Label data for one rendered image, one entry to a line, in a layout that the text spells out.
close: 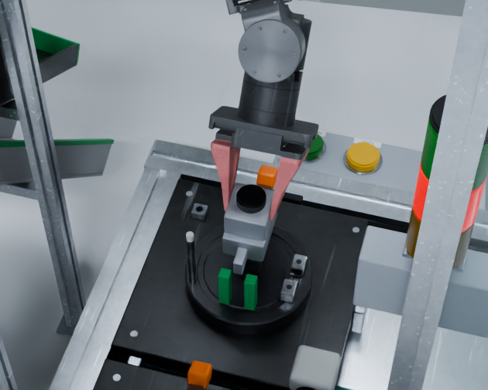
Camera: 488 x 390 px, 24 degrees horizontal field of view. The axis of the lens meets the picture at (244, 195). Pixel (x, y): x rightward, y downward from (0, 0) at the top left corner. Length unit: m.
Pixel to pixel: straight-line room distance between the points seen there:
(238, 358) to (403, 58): 0.62
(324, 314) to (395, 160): 0.25
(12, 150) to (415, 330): 0.43
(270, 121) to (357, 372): 0.32
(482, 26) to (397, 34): 0.99
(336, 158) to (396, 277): 0.45
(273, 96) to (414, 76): 0.57
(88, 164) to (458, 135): 0.61
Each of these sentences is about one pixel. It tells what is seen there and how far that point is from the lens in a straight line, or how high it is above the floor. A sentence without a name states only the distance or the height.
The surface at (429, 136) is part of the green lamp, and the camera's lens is 0.82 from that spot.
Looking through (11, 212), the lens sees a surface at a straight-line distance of 1.48.
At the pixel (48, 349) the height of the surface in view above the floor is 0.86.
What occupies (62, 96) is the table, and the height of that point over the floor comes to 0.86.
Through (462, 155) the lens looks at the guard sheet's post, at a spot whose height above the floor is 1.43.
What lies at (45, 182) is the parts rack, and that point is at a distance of 1.14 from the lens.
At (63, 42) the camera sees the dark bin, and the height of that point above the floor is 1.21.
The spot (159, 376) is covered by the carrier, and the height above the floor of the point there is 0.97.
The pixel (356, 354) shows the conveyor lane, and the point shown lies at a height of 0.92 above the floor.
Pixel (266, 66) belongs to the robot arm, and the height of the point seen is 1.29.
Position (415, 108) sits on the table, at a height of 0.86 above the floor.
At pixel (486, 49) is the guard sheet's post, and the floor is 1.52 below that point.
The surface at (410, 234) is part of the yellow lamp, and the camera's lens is 0.91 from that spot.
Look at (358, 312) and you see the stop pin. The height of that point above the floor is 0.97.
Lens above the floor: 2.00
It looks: 51 degrees down
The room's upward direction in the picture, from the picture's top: straight up
